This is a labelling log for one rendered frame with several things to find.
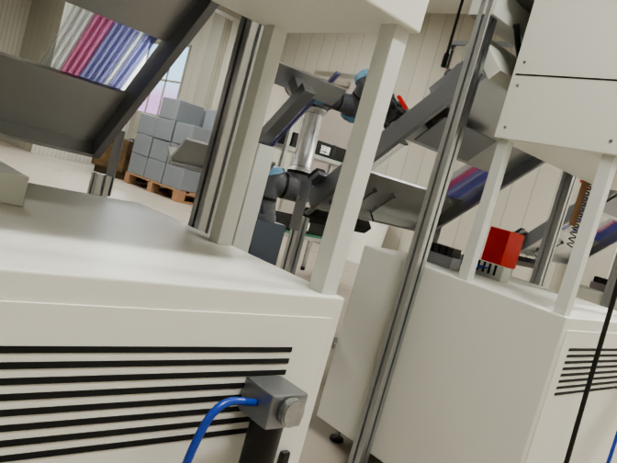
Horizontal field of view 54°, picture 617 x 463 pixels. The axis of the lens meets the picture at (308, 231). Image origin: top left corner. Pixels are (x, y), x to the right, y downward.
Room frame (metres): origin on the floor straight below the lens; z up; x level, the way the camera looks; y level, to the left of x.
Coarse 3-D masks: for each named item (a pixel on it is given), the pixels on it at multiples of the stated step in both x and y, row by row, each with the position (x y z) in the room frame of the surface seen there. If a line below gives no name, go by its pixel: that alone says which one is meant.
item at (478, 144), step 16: (480, 96) 1.82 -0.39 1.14; (496, 96) 1.84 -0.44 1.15; (448, 112) 1.84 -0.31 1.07; (480, 112) 1.89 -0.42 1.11; (496, 112) 1.92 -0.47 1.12; (432, 128) 1.82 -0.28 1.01; (480, 128) 1.97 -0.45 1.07; (496, 128) 2.00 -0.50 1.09; (432, 144) 1.90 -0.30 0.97; (464, 144) 1.95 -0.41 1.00; (480, 144) 1.98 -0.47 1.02; (496, 144) 2.09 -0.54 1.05; (464, 160) 2.13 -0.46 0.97; (480, 160) 2.16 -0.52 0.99; (512, 160) 2.23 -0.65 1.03
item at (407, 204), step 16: (384, 176) 2.07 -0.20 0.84; (368, 192) 2.14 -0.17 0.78; (384, 192) 2.17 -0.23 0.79; (400, 192) 2.21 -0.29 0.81; (416, 192) 2.24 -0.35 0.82; (368, 208) 2.24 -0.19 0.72; (384, 208) 2.28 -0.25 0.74; (400, 208) 2.32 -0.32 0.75; (416, 208) 2.35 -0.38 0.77; (448, 208) 2.43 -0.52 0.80
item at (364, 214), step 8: (328, 200) 2.11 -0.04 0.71; (320, 208) 2.06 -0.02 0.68; (328, 208) 2.08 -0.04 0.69; (360, 216) 2.20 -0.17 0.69; (368, 216) 2.24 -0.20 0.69; (376, 216) 2.28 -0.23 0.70; (384, 216) 2.32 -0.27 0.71; (392, 216) 2.36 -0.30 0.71; (392, 224) 2.33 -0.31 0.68; (400, 224) 2.37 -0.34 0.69; (408, 224) 2.41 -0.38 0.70; (416, 224) 2.46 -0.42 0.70
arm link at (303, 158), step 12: (312, 108) 2.59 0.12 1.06; (324, 108) 2.60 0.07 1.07; (312, 120) 2.59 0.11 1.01; (300, 132) 2.61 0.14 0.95; (312, 132) 2.59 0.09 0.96; (300, 144) 2.59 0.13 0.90; (312, 144) 2.59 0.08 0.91; (300, 156) 2.58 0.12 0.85; (312, 156) 2.60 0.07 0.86; (288, 168) 2.59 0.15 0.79; (300, 168) 2.56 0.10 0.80; (300, 180) 2.55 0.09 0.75; (288, 192) 2.54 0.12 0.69
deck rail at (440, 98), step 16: (448, 80) 1.73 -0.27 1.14; (480, 80) 1.68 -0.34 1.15; (432, 96) 1.76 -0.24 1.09; (448, 96) 1.72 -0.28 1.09; (416, 112) 1.79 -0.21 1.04; (432, 112) 1.75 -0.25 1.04; (400, 128) 1.82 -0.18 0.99; (416, 128) 1.79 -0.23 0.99; (384, 144) 1.85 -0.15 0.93; (336, 176) 1.97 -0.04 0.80; (320, 192) 2.01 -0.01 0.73
